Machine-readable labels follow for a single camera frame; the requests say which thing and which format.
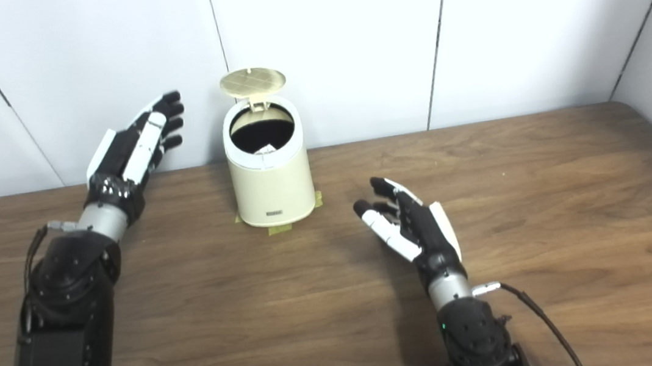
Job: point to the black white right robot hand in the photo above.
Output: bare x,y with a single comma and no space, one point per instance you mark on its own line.
430,238

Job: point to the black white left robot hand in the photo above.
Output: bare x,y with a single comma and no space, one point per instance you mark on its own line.
115,164

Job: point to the white green milk carton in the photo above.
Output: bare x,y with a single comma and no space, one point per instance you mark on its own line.
266,149

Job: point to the cream-colored cylindrical bin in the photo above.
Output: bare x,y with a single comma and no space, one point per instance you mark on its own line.
271,189

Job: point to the round cream bin lid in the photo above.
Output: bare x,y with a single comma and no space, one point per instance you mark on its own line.
253,81

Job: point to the wide yellow tape piece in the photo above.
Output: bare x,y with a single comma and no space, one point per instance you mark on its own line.
279,229

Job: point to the black wall panel hinge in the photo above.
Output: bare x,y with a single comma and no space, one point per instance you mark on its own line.
2,95

